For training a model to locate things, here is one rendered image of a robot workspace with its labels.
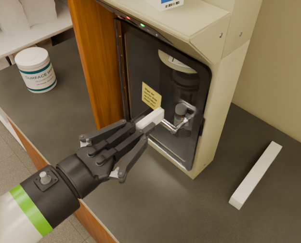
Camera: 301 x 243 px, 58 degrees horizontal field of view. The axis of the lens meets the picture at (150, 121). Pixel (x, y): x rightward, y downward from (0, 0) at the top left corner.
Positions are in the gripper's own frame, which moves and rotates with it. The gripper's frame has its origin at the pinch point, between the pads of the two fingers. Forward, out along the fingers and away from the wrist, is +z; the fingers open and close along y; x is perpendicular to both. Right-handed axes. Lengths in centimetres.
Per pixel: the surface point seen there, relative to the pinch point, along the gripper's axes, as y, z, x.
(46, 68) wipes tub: 67, 7, 27
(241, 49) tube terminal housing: -4.7, 22.9, -8.7
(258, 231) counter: -28.7, 15.5, 37.1
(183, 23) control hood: -1.3, 6.2, -19.8
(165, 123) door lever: 3.3, 9.0, 10.4
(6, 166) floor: 126, -26, 132
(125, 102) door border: 25.8, 13.9, 22.1
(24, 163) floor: 119, -15, 132
